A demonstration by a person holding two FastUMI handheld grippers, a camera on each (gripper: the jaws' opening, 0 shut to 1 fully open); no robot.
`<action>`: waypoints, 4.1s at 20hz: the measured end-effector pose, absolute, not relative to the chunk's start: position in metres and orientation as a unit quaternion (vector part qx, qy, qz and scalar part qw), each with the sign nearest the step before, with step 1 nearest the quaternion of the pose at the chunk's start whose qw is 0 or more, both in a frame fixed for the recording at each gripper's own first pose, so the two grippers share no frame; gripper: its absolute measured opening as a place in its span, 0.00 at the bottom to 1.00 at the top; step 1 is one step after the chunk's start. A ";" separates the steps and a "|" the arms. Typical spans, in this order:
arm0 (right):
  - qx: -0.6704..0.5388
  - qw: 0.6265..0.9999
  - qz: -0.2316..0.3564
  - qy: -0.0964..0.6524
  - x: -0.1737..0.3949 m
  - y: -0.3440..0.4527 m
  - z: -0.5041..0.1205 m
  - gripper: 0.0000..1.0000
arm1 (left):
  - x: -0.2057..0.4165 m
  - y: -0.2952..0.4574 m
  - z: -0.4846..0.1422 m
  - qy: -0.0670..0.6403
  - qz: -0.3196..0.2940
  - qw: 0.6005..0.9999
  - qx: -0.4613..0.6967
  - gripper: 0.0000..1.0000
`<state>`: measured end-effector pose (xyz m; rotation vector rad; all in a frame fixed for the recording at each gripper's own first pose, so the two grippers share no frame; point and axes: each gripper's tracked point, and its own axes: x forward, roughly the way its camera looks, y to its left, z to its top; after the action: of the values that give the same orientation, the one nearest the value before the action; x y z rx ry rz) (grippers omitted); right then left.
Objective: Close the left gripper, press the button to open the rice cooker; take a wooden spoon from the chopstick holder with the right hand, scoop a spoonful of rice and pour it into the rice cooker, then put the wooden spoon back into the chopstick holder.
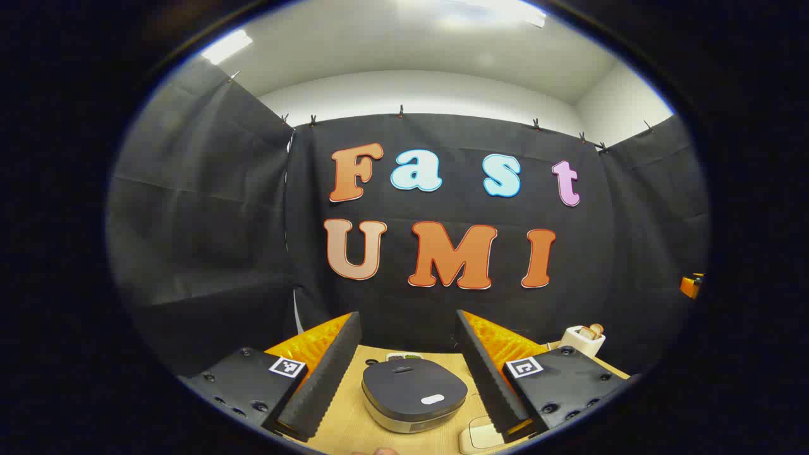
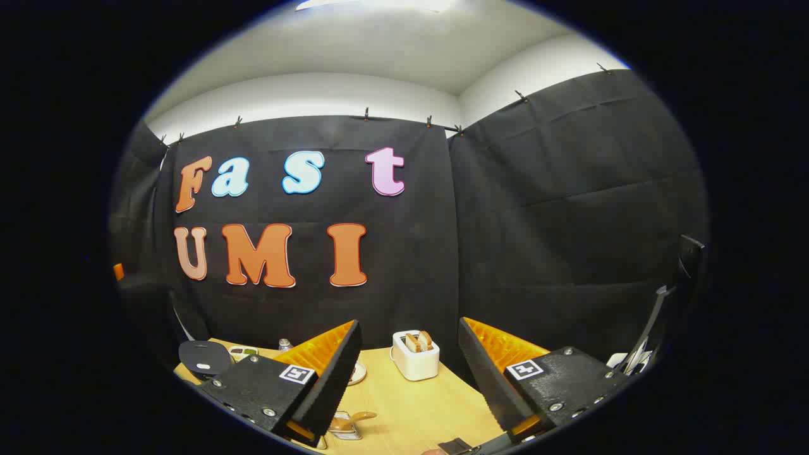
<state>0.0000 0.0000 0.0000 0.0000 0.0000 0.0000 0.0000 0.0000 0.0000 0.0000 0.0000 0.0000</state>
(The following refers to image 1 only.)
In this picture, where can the ceiling light panel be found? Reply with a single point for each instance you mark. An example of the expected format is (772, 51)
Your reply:
(499, 11)
(226, 46)

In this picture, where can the white toaster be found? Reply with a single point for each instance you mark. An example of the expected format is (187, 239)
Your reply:
(578, 344)

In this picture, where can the grey rice cooker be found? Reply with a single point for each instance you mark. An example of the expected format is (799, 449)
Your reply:
(411, 385)

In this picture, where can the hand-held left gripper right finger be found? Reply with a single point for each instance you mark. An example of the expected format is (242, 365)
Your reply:
(486, 379)

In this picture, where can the white divided grain dish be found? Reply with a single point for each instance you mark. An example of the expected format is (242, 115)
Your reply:
(404, 357)

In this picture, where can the black backdrop cloth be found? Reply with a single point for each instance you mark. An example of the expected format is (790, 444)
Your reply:
(189, 221)

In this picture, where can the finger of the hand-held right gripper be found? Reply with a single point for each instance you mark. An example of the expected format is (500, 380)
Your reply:
(691, 286)

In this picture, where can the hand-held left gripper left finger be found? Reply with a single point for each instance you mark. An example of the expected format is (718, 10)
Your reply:
(328, 379)

